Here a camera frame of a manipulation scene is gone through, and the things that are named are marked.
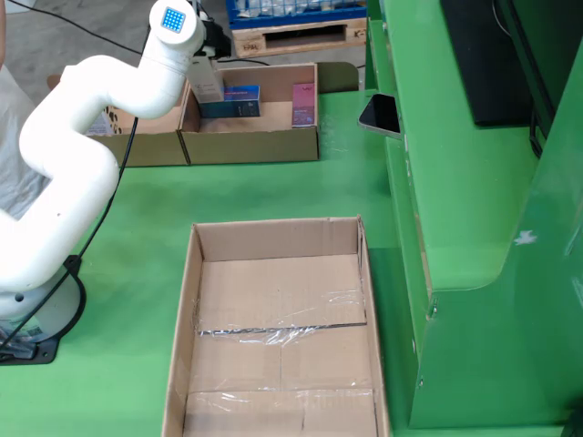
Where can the blue product box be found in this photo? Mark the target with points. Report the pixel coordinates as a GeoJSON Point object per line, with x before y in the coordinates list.
{"type": "Point", "coordinates": [237, 102]}

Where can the large flat cardboard tray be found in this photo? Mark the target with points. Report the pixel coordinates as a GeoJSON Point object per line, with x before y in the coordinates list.
{"type": "Point", "coordinates": [282, 364]}

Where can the pink product box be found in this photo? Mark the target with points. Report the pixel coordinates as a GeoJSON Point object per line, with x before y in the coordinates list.
{"type": "Point", "coordinates": [304, 104]}

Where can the person in white shirt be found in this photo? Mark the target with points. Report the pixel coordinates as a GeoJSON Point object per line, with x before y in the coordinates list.
{"type": "Point", "coordinates": [18, 136]}

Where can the black monitor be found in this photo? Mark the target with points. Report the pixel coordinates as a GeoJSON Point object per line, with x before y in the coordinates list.
{"type": "Point", "coordinates": [492, 59]}

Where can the green metal workstation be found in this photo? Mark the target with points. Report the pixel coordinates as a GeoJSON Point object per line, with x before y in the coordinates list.
{"type": "Point", "coordinates": [478, 227]}

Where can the black smartphone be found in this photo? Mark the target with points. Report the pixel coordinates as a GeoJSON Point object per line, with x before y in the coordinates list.
{"type": "Point", "coordinates": [380, 114]}

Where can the wooden pallet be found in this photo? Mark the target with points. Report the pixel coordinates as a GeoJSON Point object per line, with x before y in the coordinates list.
{"type": "Point", "coordinates": [296, 50]}

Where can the open brown cardboard box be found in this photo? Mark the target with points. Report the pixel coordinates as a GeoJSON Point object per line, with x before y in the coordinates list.
{"type": "Point", "coordinates": [155, 150]}
{"type": "Point", "coordinates": [255, 145]}

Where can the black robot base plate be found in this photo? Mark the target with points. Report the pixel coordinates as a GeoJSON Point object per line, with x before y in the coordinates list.
{"type": "Point", "coordinates": [77, 268]}

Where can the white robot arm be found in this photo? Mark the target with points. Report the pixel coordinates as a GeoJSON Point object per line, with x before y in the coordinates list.
{"type": "Point", "coordinates": [68, 136]}

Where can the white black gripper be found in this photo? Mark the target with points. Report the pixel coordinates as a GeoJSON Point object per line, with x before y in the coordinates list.
{"type": "Point", "coordinates": [216, 41]}

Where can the white product box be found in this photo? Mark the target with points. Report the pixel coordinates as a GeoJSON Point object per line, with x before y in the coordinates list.
{"type": "Point", "coordinates": [207, 82]}

